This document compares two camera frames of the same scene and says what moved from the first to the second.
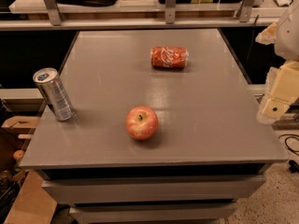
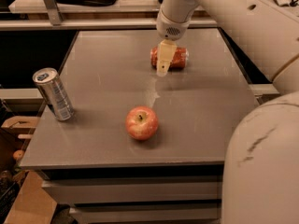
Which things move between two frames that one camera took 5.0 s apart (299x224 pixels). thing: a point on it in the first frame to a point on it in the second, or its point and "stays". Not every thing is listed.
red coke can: (169, 57) stays
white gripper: (289, 35) to (170, 29)
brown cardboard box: (33, 205) stays
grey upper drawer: (64, 189) stays
